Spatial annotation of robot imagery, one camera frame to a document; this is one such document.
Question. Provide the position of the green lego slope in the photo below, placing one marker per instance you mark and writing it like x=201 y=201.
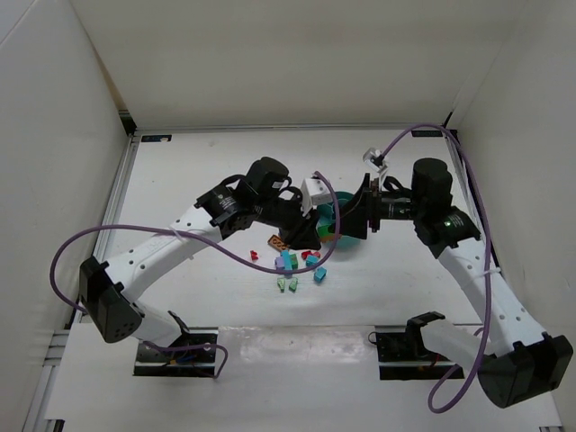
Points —
x=293 y=284
x=280 y=282

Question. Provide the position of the green lego slope right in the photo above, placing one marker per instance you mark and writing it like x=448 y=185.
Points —
x=293 y=284

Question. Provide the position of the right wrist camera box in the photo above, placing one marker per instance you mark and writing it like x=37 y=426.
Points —
x=378 y=162

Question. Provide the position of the teal sloped lego brick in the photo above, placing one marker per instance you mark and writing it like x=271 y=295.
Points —
x=312 y=260

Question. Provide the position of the green lego cube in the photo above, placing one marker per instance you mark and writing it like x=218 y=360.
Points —
x=294 y=261

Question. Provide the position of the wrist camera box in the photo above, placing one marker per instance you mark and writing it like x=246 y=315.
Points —
x=314 y=192
x=378 y=162

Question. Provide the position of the teal studded lego brick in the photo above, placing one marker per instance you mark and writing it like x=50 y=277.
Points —
x=319 y=274

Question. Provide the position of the long teal lego brick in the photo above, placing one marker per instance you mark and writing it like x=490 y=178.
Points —
x=287 y=263

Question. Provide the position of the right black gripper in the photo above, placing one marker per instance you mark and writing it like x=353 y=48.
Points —
x=369 y=210

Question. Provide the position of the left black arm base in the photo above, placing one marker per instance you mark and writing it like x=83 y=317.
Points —
x=192 y=353

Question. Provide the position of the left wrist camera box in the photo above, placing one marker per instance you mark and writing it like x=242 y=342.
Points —
x=314 y=192

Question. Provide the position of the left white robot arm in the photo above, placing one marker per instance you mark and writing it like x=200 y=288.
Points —
x=110 y=290

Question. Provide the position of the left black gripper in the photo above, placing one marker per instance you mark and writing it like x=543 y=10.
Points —
x=296 y=223

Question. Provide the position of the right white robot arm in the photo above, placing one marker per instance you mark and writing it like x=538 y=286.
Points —
x=515 y=358

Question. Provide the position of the green lego slope left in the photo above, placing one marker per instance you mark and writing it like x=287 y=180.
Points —
x=280 y=282

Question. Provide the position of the orange flat lego plate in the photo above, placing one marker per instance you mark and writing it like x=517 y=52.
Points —
x=276 y=243

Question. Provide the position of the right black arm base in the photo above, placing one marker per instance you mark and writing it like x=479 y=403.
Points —
x=401 y=354

